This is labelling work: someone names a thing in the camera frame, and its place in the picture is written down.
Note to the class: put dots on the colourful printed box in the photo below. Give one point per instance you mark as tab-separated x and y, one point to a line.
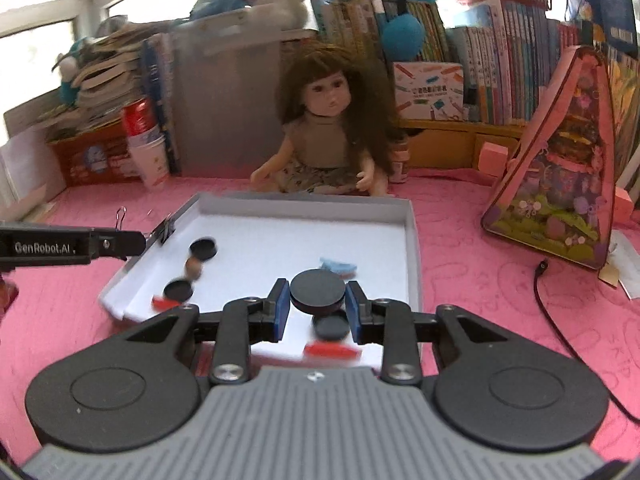
427	91

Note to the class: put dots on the pink triangular bag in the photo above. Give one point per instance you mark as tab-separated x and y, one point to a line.
555	175

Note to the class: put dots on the row of blue folders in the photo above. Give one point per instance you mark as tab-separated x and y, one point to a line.
160	105

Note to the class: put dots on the pile of worn books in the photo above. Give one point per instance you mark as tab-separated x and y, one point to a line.
110	80

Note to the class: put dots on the grey storage box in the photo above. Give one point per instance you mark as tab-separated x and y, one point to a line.
225	95

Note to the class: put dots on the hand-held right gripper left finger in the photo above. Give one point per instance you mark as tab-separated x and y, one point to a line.
281	310

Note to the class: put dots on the black binder clip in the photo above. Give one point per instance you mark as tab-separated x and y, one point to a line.
165	229

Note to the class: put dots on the row of upright books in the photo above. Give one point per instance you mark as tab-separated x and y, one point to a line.
505	60

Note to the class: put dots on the blue hair clip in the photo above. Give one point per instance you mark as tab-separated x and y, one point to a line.
339	265

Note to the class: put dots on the dark blue card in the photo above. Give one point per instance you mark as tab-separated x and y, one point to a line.
620	5

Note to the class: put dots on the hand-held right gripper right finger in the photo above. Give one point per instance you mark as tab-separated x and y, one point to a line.
354	312

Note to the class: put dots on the black disc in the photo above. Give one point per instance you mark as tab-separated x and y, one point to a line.
330	326

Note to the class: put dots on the white cardboard box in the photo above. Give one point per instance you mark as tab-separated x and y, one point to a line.
280	240

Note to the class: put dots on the brown-haired doll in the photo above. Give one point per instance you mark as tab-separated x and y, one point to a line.
325	125

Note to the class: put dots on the black round cap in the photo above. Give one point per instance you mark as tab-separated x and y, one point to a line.
318	290
202	249
178	290

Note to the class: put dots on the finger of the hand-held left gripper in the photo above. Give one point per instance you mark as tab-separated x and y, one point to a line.
122	244

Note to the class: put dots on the red drink can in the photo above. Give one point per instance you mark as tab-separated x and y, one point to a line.
141	117

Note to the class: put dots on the pink block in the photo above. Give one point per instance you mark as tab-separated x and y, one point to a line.
492	158

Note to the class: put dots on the small blue plush toy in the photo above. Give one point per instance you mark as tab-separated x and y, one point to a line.
72	70

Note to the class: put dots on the brown nut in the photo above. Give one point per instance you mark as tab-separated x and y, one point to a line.
192	269

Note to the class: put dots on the wooden shelf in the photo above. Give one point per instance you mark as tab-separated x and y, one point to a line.
450	145

